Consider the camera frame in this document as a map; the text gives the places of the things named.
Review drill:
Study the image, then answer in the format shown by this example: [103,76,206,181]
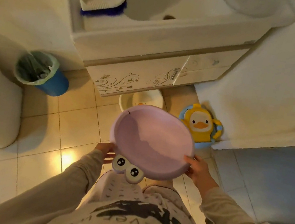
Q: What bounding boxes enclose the person's right hand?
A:
[179,153,223,201]

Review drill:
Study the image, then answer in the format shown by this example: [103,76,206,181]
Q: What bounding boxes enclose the person's left hand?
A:
[92,141,117,166]

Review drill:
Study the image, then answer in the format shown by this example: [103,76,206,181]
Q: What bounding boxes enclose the purple basin with cartoon eyes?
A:
[104,100,200,192]

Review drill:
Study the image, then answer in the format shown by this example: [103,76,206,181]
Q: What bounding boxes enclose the person's left forearm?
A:
[0,136,107,224]

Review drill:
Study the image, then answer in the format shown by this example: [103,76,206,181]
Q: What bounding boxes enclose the yellow duck potty seat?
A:
[175,101,226,152]

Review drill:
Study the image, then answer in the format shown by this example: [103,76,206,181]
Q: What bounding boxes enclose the white plastic basin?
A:
[117,84,166,117]

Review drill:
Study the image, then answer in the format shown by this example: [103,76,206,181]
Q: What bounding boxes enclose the person's printed white shirt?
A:
[39,161,236,224]

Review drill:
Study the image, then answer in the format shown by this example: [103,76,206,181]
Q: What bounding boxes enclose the blue trash bin with bag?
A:
[11,48,73,99]

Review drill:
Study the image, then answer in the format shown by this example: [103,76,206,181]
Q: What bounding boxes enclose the white vanity cabinet with sink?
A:
[48,0,295,122]

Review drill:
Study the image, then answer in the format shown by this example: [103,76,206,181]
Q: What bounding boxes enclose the white scrub brush blue bristles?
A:
[74,0,128,22]

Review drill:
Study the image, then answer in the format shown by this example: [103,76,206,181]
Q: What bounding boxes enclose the white round basin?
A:
[215,0,291,21]

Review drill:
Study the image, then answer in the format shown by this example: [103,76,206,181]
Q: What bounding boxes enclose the silver cabinet door handle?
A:
[170,67,181,82]

